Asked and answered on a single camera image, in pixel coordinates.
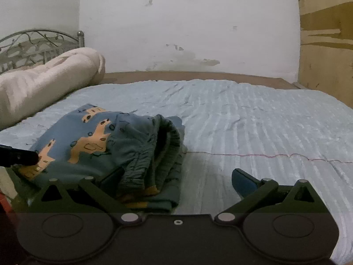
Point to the brown plywood wardrobe panel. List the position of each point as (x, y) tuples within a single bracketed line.
[(326, 47)]

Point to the grey metal headboard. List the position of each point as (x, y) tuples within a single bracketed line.
[(36, 46)]

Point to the rolled cream comforter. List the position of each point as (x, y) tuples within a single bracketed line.
[(28, 90)]

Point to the blue pants with orange cars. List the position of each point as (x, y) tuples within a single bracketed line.
[(143, 153)]

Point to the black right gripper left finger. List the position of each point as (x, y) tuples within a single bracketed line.
[(98, 192)]

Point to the light blue quilted bed cover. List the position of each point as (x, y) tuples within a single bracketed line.
[(285, 135)]

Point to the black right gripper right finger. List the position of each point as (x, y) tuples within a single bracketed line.
[(254, 192)]

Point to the brown wooden bed frame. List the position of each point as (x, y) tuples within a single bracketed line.
[(133, 77)]

